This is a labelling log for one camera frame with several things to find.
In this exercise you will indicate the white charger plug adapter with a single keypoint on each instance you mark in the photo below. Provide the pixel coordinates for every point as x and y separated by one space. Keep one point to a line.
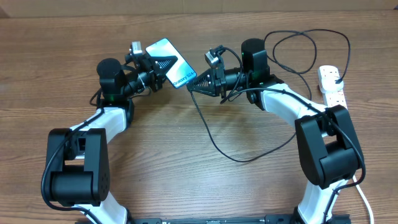
330 85

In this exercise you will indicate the smartphone with blue screen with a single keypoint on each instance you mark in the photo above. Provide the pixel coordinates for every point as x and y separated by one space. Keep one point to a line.
176 69

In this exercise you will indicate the white power strip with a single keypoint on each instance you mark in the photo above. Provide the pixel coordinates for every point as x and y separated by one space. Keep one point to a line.
335 98

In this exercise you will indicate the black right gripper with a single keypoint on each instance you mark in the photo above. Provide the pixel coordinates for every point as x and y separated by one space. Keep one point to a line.
218 86

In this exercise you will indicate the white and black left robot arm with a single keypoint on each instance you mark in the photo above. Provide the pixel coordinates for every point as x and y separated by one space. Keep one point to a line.
77 174

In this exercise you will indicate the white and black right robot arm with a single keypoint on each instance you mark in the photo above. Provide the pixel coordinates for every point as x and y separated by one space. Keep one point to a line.
328 147

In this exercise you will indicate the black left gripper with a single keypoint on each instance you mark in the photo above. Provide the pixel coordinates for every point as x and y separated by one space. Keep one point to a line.
153 66

